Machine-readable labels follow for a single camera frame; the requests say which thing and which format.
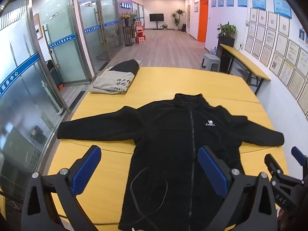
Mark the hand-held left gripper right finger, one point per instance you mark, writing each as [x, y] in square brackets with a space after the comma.
[213, 170]

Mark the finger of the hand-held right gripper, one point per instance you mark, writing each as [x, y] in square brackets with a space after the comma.
[297, 152]
[273, 164]

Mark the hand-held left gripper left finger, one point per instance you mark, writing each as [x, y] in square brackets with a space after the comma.
[86, 170]

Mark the black fleece jacket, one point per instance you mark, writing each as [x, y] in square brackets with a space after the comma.
[173, 137]

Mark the folded grey black sweatshirt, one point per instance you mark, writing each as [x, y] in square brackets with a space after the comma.
[113, 79]

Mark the dark bin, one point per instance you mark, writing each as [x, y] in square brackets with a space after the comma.
[54, 73]

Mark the long wooden folding table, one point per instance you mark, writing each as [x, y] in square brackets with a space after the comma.
[243, 60]

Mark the grey plastic stool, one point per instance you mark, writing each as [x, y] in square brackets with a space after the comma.
[211, 59]

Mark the clear water jug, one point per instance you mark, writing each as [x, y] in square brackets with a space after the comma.
[213, 51]

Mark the black cabinet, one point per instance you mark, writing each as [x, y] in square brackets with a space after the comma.
[226, 41]

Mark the frosted glass door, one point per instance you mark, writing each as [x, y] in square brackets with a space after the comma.
[91, 38]
[67, 41]

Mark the black metal plant stand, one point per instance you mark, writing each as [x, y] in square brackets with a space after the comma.
[128, 36]

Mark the red printed box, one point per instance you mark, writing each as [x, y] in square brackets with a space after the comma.
[140, 29]
[140, 34]
[140, 40]
[137, 24]

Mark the leafy potted plant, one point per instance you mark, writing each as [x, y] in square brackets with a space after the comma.
[226, 28]

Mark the small potted plant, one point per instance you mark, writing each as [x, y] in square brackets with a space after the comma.
[164, 26]

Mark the orange door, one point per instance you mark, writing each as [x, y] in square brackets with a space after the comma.
[202, 16]

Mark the sunflower vase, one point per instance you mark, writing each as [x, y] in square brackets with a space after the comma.
[127, 19]

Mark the tall potted palm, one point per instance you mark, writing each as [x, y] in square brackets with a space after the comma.
[177, 16]

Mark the black television on stand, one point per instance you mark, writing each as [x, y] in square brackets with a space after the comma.
[156, 17]

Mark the wall of framed certificates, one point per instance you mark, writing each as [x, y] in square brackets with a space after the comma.
[281, 53]

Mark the framed wall picture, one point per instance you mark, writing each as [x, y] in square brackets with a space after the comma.
[37, 26]

